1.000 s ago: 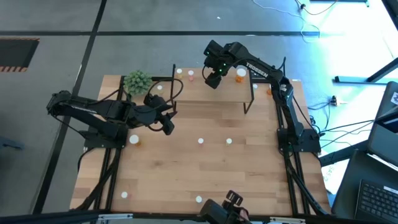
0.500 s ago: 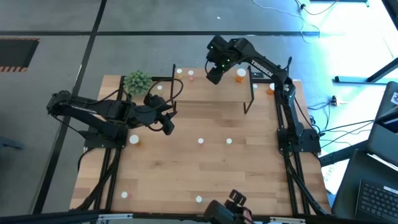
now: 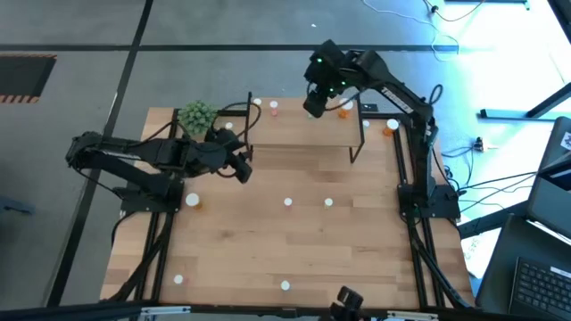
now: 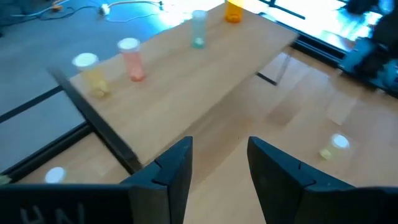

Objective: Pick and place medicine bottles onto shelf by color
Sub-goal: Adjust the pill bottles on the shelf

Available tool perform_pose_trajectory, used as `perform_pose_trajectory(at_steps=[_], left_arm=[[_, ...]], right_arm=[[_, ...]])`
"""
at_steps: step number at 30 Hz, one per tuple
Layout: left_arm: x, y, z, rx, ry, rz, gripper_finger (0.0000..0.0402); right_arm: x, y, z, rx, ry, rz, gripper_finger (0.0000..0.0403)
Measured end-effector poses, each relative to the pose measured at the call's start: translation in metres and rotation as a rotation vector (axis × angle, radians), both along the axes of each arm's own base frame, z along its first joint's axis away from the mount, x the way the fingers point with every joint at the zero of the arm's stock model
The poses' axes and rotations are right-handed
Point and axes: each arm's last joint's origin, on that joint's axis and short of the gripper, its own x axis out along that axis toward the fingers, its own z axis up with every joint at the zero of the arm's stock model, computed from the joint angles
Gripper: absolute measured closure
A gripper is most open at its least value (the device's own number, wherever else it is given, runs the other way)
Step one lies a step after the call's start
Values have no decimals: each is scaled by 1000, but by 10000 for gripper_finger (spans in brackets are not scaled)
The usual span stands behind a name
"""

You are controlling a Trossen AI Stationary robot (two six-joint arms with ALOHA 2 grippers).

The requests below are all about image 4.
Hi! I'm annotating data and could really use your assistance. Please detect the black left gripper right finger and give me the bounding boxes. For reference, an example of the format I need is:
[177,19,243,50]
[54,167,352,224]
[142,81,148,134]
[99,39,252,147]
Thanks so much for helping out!
[247,136,398,224]

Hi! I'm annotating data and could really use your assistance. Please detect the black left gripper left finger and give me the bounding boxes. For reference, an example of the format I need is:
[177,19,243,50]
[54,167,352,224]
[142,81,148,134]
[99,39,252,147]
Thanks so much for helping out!
[0,136,193,224]

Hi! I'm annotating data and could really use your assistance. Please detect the small yellow pill bottle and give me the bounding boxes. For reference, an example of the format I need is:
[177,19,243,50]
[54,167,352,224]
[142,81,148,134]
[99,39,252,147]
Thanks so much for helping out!
[44,166,68,185]
[72,52,111,99]
[319,133,351,162]

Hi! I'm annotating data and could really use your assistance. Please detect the small red pill bottle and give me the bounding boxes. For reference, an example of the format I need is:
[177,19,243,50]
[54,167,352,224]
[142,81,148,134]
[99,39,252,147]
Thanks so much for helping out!
[117,37,146,83]

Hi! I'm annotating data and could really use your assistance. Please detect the small teal pill bottle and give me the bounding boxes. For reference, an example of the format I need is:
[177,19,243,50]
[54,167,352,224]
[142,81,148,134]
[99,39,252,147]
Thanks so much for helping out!
[190,9,208,49]

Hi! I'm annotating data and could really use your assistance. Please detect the black aluminium table frame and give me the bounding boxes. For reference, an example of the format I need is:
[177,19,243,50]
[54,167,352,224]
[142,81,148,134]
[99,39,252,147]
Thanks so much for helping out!
[0,0,398,184]

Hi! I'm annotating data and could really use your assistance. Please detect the white floor cable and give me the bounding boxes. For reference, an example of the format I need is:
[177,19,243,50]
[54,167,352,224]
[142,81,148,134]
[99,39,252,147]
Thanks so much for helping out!
[98,0,164,23]

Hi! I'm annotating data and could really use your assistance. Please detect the dark floor cable with plug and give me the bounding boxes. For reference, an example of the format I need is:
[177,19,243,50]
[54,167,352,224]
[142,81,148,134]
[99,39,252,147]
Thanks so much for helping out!
[11,0,100,22]

